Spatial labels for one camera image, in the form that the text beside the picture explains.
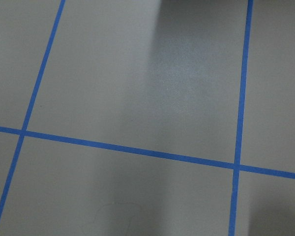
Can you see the brown paper table cover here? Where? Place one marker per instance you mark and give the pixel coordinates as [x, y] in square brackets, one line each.
[147, 117]

